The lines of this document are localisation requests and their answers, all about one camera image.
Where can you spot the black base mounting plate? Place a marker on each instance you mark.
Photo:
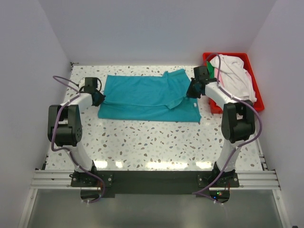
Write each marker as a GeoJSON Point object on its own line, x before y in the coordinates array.
{"type": "Point", "coordinates": [108, 184]}

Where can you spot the pink t shirt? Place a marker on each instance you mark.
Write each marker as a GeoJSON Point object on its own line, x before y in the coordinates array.
{"type": "Point", "coordinates": [218, 76]}

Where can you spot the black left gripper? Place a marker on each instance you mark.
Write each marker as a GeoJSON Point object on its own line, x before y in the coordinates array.
{"type": "Point", "coordinates": [101, 99]}

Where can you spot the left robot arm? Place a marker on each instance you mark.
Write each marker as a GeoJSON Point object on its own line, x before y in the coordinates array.
{"type": "Point", "coordinates": [64, 131]}

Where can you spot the white t shirt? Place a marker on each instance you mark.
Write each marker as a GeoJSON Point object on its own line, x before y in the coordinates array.
{"type": "Point", "coordinates": [235, 78]}

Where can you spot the teal t shirt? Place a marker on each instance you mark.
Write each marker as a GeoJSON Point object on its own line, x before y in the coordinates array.
{"type": "Point", "coordinates": [149, 98]}

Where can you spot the green t shirt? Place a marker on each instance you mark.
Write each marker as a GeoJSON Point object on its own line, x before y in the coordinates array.
{"type": "Point", "coordinates": [210, 69]}

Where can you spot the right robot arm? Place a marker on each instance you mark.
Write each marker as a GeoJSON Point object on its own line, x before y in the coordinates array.
{"type": "Point", "coordinates": [238, 122]}

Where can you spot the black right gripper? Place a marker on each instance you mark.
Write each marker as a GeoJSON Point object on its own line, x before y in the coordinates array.
{"type": "Point", "coordinates": [189, 93]}

